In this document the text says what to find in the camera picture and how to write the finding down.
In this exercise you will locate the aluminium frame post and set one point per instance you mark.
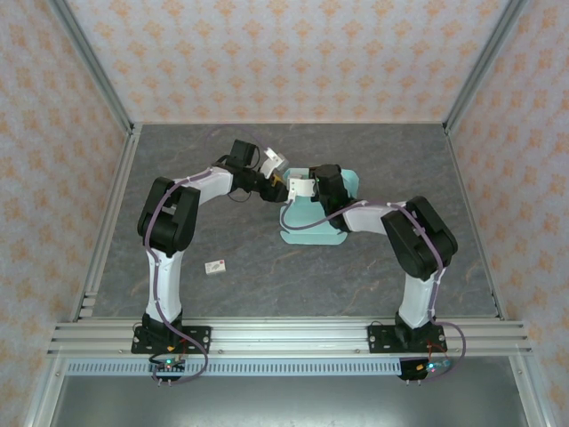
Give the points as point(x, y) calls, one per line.
point(89, 62)
point(484, 62)

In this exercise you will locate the small white printed card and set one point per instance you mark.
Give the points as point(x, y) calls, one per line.
point(215, 267)

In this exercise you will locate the grey metal sheet shelf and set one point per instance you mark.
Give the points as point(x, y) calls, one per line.
point(284, 405)

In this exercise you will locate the aluminium frame leg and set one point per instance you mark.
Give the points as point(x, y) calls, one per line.
point(529, 396)
point(44, 396)

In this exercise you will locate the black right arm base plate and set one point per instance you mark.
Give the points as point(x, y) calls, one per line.
point(380, 338)

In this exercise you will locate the aluminium table side rail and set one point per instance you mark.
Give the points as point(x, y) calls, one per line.
point(113, 209)
point(471, 209)

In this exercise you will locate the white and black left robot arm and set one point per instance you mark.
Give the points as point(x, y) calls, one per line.
point(164, 280)

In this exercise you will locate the long aluminium mounting beam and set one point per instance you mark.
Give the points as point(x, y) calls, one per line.
point(289, 335)

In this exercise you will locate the foldable paper box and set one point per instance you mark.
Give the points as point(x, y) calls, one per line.
point(311, 222)

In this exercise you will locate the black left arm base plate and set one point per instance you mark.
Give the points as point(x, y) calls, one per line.
point(197, 338)

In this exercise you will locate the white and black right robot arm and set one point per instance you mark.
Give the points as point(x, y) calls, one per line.
point(420, 293)

